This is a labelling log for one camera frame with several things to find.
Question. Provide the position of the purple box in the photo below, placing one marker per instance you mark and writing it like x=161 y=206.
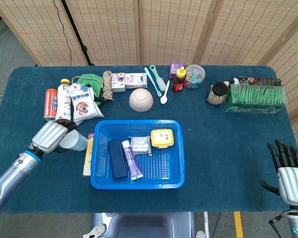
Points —
x=174 y=69

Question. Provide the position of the yellow lidded plastic box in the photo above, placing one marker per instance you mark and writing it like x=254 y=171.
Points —
x=162 y=138

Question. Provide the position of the beige bowl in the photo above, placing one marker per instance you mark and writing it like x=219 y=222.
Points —
x=141 y=100

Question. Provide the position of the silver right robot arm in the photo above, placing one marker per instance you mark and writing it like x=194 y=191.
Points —
x=296 y=223

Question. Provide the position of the small purple white carton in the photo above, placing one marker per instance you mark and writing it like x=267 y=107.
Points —
x=118 y=82

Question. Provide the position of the teal bottle brush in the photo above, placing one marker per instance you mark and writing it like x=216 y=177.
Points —
x=160 y=83

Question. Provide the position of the white plastic spoon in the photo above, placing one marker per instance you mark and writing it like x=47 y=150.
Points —
x=164 y=99

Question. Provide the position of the white plastic cup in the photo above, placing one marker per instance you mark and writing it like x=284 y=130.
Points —
x=75 y=142

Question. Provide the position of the glass jar black lid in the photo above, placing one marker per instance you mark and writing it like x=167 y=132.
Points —
x=217 y=93

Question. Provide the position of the green tea bag box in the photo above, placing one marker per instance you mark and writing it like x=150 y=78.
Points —
x=255 y=99

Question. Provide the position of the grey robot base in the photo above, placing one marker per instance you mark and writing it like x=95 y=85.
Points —
x=144 y=225

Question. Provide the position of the white label tea bottle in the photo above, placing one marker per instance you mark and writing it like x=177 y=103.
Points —
x=64 y=104

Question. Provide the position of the blue felt table cover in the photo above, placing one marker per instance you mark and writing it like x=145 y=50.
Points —
x=226 y=148

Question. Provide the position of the honey bottle yellow cap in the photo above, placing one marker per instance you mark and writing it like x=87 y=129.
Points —
x=179 y=80

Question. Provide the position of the black stand leg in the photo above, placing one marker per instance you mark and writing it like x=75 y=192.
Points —
x=77 y=32

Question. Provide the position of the dark snack package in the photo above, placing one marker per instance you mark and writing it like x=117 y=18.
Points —
x=260 y=81

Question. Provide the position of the purple white toothpaste tube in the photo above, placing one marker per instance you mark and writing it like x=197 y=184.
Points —
x=131 y=161

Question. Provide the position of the flat yellow package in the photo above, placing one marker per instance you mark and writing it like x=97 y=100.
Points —
x=88 y=156

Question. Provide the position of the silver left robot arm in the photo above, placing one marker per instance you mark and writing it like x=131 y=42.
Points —
x=12 y=176

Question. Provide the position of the red drink can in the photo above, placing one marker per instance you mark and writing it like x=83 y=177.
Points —
x=50 y=105

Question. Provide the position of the black and silver right hand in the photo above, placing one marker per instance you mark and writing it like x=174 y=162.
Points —
x=294 y=184

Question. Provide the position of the white pink rectangular box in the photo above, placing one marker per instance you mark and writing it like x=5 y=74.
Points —
x=136 y=80

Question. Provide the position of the navy blue rectangular box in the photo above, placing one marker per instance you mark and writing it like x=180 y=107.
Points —
x=117 y=158

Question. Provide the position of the yellow floor tape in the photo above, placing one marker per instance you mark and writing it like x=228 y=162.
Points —
x=238 y=225

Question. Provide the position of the green fabric pouch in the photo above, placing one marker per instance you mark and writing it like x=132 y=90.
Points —
x=89 y=78

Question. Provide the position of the white sugar bag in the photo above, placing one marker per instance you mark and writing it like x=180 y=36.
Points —
x=85 y=106

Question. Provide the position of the blue plastic basket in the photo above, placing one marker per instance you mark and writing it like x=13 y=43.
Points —
x=175 y=158

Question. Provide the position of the clear jar of clips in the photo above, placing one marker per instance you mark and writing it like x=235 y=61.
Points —
x=195 y=77

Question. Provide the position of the black and silver left hand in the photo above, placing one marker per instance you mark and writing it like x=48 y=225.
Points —
x=48 y=135

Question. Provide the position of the silver foil snack packet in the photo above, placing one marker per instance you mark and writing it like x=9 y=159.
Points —
x=139 y=144

